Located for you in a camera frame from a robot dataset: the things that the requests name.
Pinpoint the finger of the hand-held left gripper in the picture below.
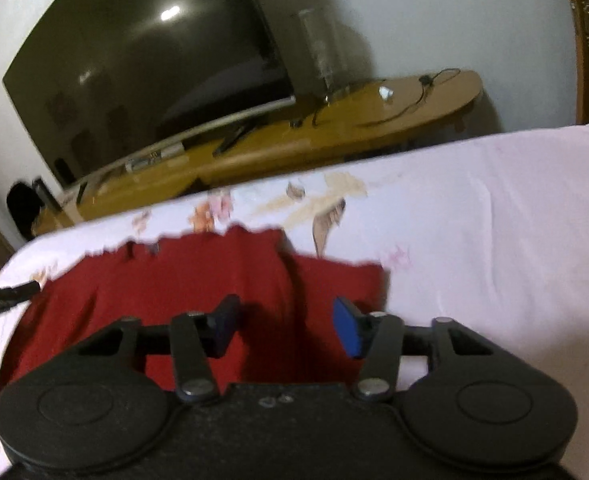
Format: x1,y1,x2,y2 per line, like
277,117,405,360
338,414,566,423
0,281,41,318

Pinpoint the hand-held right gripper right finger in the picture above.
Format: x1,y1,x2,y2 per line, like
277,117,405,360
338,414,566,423
333,296,500,403

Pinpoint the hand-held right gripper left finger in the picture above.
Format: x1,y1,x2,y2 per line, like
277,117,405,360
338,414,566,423
74,295,240,403

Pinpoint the red long-sleeved sweater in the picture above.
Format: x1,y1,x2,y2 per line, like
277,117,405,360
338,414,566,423
0,226,391,397

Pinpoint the black chair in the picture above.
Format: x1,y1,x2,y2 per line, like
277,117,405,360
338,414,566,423
6,182,45,242

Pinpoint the floral white bedsheet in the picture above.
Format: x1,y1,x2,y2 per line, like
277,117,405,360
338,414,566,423
0,120,589,480

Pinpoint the silver set-top box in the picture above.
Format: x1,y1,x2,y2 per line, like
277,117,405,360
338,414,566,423
123,142,185,175

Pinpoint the wooden television stand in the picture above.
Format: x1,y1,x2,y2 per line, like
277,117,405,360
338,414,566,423
33,70,485,237

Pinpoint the black curved television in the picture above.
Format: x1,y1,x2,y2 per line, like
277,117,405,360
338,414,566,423
2,0,296,187

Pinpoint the clear glass vase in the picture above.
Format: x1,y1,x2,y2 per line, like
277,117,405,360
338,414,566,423
291,6,343,97

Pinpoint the black cable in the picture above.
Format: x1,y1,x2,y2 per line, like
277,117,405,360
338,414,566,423
312,67,461,130

